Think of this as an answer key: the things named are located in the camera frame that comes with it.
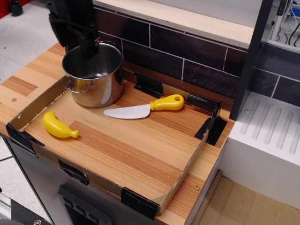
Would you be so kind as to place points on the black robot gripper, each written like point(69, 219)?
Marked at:
point(74, 18)

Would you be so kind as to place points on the stainless steel pot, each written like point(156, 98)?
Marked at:
point(96, 82)

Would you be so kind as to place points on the cardboard fence with black tape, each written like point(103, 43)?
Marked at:
point(157, 165)

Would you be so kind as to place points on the light wooden shelf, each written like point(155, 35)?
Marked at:
point(197, 24)

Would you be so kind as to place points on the yellow plastic toy banana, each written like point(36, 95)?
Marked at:
point(57, 128)

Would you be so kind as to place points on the grey oven control panel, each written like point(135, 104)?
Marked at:
point(80, 212)

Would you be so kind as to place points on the white toy sink drainboard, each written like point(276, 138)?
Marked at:
point(262, 151)

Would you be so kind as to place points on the yellow handled toy knife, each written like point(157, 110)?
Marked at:
point(172, 102)

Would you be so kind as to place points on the dark grey vertical post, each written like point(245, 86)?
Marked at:
point(261, 35)

